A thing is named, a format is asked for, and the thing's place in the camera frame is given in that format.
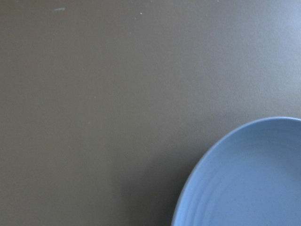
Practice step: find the blue round plate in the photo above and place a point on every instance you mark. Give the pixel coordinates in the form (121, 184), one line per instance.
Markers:
(250, 177)

